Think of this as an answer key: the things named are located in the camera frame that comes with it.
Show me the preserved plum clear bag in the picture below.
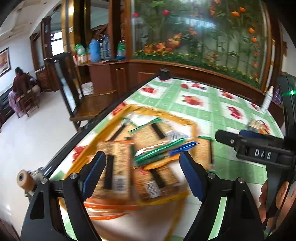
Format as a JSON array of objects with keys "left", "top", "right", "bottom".
[{"left": 247, "top": 120, "right": 271, "bottom": 135}]

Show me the seated person in red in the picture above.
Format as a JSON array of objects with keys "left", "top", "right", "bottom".
[{"left": 9, "top": 67, "right": 41, "bottom": 118}]

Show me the blue edged cracker pack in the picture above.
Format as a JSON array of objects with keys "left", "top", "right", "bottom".
[{"left": 169, "top": 142, "right": 198, "bottom": 157}]

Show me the yellow cheese cracker pack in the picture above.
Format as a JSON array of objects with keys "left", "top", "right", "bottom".
[{"left": 144, "top": 154, "right": 180, "bottom": 170}]

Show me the floral glass display panel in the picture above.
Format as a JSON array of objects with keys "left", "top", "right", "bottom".
[{"left": 131, "top": 0, "right": 267, "bottom": 87}]

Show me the white spray bottle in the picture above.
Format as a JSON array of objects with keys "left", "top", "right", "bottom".
[{"left": 260, "top": 85, "right": 273, "bottom": 113}]

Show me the blue thermos jug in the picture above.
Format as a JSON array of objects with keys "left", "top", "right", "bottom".
[{"left": 89, "top": 39, "right": 101, "bottom": 62}]

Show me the green snack bag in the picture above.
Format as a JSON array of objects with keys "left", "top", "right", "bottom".
[{"left": 74, "top": 43, "right": 86, "bottom": 57}]

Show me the fruit pattern tablecloth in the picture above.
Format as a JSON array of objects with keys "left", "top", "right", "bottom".
[{"left": 49, "top": 76, "right": 285, "bottom": 241}]

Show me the green edged cracker pack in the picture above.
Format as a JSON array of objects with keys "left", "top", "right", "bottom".
[{"left": 194, "top": 136, "right": 214, "bottom": 171}]

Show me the orange soda cracker pack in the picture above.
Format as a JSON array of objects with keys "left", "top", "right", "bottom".
[{"left": 84, "top": 198, "right": 138, "bottom": 220}]

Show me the black round cap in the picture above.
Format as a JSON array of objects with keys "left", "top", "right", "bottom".
[{"left": 159, "top": 68, "right": 170, "bottom": 81}]

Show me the framed wall painting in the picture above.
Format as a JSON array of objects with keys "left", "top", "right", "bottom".
[{"left": 0, "top": 48, "right": 11, "bottom": 77}]

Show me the clear water jug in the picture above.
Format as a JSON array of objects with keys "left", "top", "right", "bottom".
[{"left": 102, "top": 35, "right": 111, "bottom": 60}]

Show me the round cracker pack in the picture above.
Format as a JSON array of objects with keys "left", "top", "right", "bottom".
[{"left": 129, "top": 118, "right": 193, "bottom": 166}]

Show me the yellow edged cracker pack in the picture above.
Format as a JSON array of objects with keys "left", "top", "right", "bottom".
[{"left": 132, "top": 164, "right": 189, "bottom": 206}]

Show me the yellow white storage box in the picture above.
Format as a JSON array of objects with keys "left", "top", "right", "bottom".
[{"left": 62, "top": 104, "right": 197, "bottom": 240}]

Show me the dark green snack packet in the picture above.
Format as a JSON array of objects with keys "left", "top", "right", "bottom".
[{"left": 135, "top": 154, "right": 166, "bottom": 167}]

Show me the dark wooden chair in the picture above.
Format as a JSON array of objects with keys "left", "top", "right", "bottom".
[{"left": 43, "top": 52, "right": 118, "bottom": 130}]

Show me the person right hand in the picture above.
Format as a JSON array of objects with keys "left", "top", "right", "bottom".
[{"left": 258, "top": 180, "right": 295, "bottom": 230}]

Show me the wooden sideboard cabinet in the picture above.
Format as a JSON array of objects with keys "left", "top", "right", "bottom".
[{"left": 76, "top": 60, "right": 135, "bottom": 95}]

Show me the orange cracker stack pack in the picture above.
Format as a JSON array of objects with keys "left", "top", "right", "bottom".
[{"left": 92, "top": 140, "right": 133, "bottom": 201}]

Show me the brown tape roll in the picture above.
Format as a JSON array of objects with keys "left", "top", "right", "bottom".
[{"left": 16, "top": 168, "right": 44, "bottom": 192}]

